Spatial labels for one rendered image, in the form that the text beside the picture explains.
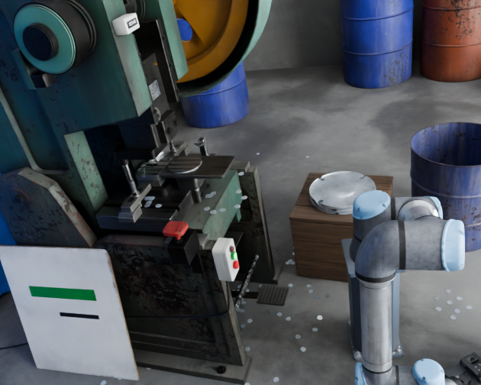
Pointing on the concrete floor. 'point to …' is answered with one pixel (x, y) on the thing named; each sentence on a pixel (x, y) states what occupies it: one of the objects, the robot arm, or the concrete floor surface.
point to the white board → (70, 309)
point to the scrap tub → (459, 176)
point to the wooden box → (324, 234)
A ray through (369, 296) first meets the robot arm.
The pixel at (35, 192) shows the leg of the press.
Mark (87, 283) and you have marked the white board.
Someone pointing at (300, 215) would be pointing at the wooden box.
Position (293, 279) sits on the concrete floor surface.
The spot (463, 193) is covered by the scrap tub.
